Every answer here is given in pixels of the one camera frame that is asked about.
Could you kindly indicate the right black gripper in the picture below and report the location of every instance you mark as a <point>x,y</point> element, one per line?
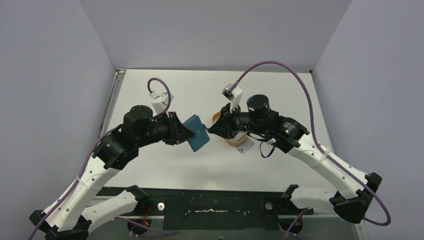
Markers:
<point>226,122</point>

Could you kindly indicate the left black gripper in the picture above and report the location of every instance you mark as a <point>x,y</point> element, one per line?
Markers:
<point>182,132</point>

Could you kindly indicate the yellow oval tray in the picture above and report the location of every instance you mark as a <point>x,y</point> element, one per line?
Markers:
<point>238,139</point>

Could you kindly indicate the blue leather card holder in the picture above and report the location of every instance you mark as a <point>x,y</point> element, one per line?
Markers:
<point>201,136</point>

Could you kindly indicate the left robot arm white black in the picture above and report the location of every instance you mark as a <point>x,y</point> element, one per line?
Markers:
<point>71,216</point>

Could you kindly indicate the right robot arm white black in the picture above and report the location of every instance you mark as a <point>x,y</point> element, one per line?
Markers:
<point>351,191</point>

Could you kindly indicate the loose silver card on table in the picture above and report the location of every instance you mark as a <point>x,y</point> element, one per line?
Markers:
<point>245,146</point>

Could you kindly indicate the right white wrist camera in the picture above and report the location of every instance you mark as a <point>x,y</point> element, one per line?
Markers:
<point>234,94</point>

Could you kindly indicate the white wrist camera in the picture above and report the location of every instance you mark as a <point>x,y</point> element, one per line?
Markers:
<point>234,94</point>
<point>160,102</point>

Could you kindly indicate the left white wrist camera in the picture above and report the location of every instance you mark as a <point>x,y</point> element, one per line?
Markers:
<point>160,102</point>

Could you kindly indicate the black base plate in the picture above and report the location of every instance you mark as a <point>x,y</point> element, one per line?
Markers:
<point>187,209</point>

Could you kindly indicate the aluminium frame rail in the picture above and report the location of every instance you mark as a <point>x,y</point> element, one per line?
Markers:
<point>111,102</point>

